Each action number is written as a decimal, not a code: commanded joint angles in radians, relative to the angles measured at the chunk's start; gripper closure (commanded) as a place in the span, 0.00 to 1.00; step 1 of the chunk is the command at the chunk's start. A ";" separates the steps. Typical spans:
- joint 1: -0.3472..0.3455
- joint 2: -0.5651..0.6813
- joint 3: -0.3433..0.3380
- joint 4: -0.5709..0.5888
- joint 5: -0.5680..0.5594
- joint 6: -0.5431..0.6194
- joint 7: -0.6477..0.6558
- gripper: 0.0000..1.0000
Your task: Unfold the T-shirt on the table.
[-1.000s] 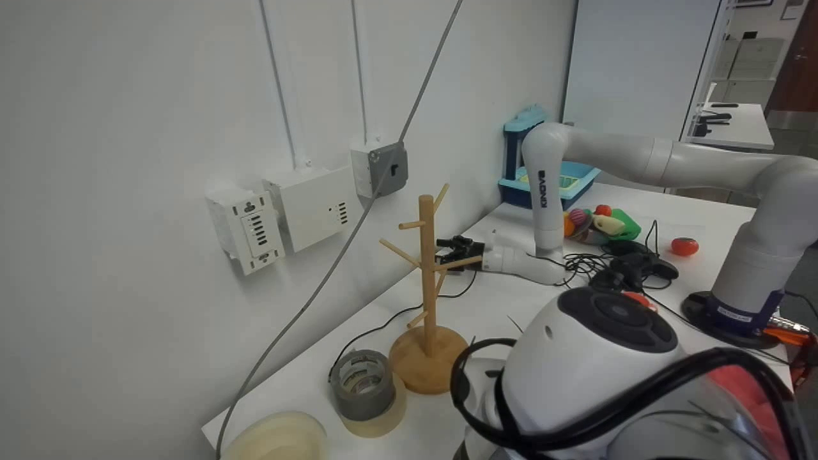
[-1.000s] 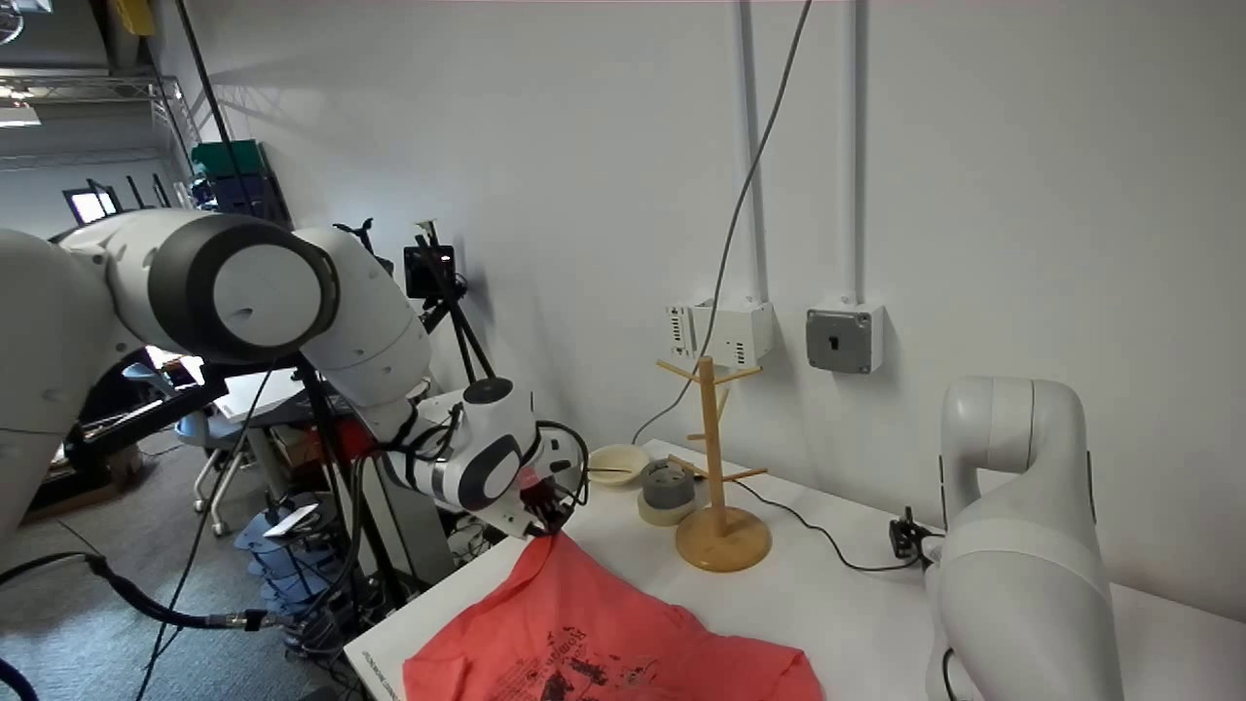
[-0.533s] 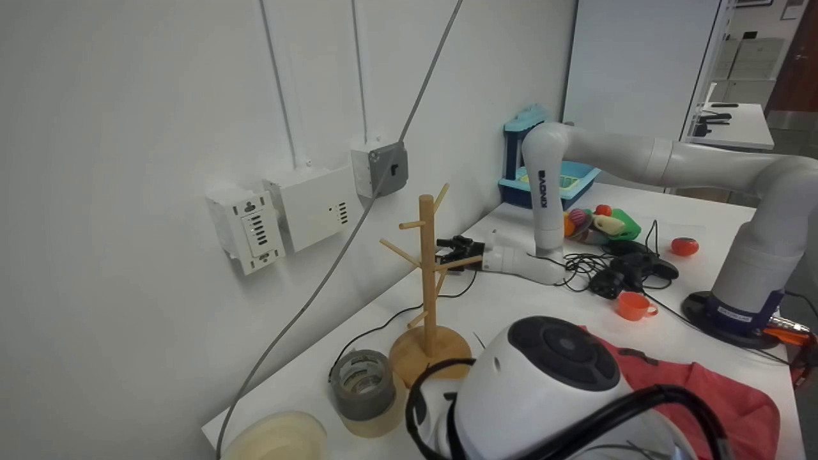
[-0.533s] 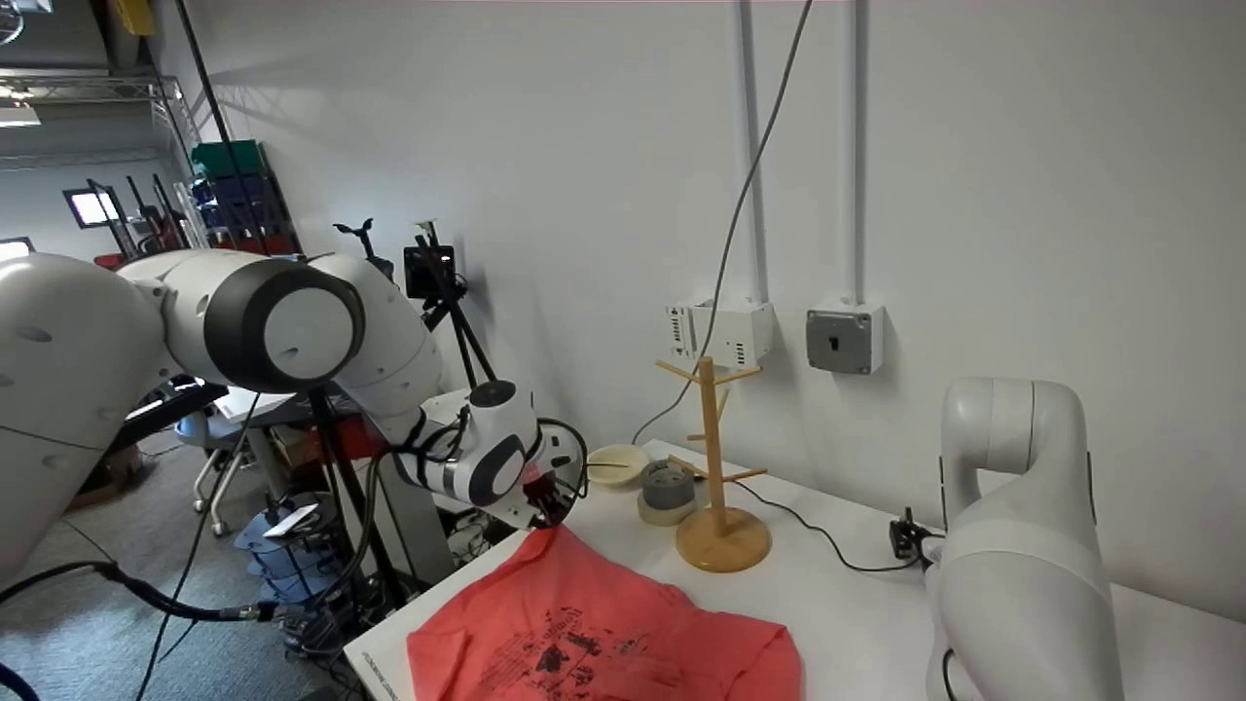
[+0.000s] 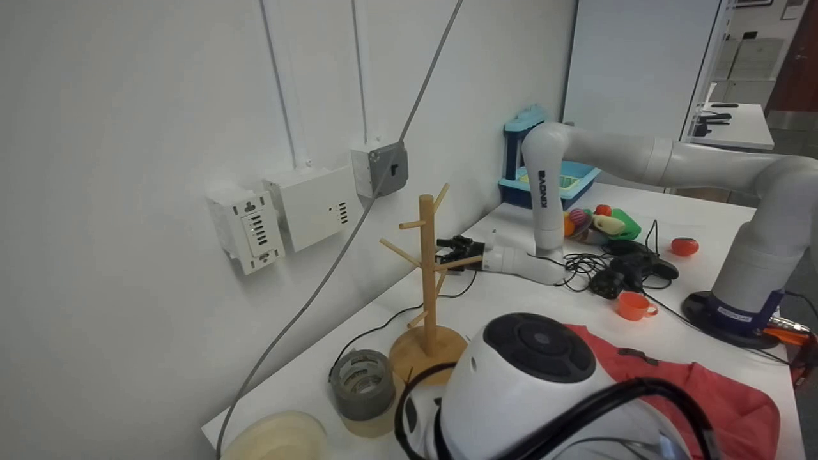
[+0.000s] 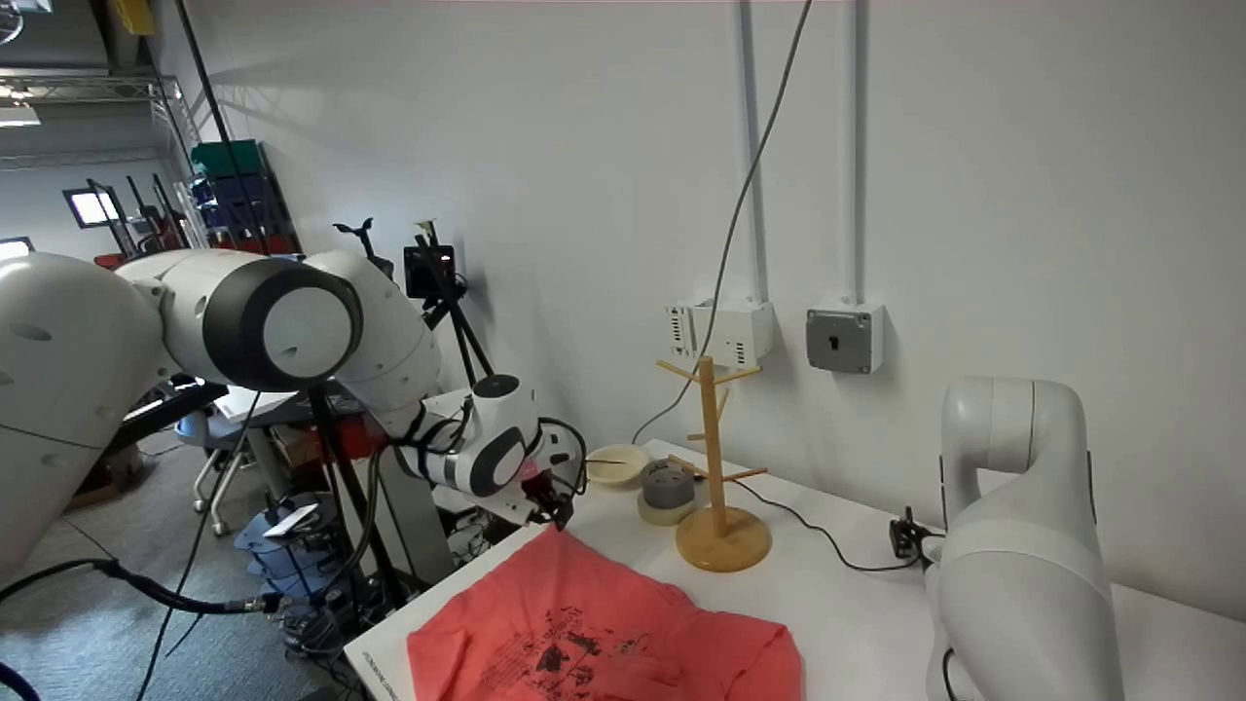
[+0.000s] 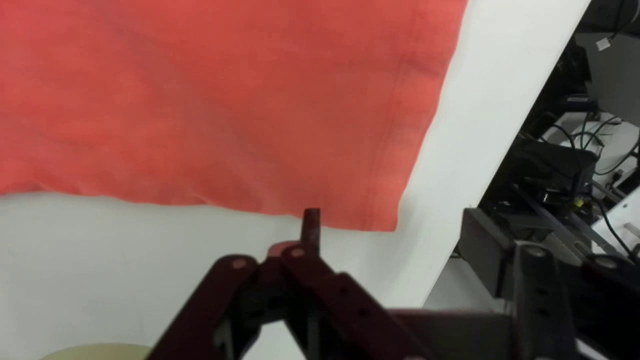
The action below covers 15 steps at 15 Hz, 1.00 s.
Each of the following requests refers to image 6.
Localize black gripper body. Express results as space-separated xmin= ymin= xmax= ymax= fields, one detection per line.
xmin=519 ymin=465 xmax=582 ymax=525

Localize coral printed T-shirt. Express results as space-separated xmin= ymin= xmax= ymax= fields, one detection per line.
xmin=405 ymin=522 xmax=811 ymax=701

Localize cream bowl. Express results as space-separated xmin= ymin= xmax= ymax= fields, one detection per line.
xmin=576 ymin=439 xmax=654 ymax=492

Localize wooden mug tree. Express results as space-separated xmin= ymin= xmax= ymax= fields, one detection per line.
xmin=654 ymin=353 xmax=773 ymax=578

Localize blue box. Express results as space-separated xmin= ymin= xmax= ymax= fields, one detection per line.
xmin=247 ymin=504 xmax=351 ymax=614

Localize white office chair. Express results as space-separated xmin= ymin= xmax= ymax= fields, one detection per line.
xmin=179 ymin=382 xmax=303 ymax=540

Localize grey junction box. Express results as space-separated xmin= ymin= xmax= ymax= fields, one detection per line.
xmin=803 ymin=304 xmax=887 ymax=379

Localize small black device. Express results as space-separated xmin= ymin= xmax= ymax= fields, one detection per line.
xmin=887 ymin=505 xmax=943 ymax=570

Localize blue storage bins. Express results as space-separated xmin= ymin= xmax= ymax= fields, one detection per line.
xmin=189 ymin=173 xmax=303 ymax=259

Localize green storage bin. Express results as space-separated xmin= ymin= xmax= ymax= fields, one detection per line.
xmin=186 ymin=135 xmax=273 ymax=185

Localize white elbow-shaped tube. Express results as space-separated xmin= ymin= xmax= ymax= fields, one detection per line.
xmin=924 ymin=374 xmax=1125 ymax=701

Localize black slanted pole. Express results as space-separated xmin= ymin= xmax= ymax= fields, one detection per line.
xmin=172 ymin=0 xmax=244 ymax=150

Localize metal shelf rack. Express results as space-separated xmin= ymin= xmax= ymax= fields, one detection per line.
xmin=0 ymin=64 xmax=197 ymax=248

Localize yellow tag object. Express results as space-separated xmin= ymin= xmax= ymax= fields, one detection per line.
xmin=110 ymin=0 xmax=158 ymax=41

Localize white wall socket box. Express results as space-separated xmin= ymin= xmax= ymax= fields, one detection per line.
xmin=706 ymin=300 xmax=780 ymax=374

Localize black camera on stand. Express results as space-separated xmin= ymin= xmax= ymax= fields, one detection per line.
xmin=401 ymin=222 xmax=527 ymax=401

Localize thin black device cable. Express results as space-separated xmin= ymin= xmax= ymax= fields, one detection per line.
xmin=734 ymin=481 xmax=911 ymax=578

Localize black forked mount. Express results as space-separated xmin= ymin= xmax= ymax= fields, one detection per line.
xmin=331 ymin=216 xmax=398 ymax=279

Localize thick black hose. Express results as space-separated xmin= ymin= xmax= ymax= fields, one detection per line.
xmin=0 ymin=553 xmax=283 ymax=619

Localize white wall conduit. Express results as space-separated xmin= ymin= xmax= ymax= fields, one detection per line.
xmin=843 ymin=0 xmax=870 ymax=313
xmin=734 ymin=0 xmax=769 ymax=309

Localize grey hanging wall cable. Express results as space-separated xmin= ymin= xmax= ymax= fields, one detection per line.
xmin=625 ymin=0 xmax=816 ymax=447

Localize bright wall window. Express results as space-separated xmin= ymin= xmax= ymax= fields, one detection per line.
xmin=59 ymin=185 xmax=128 ymax=233

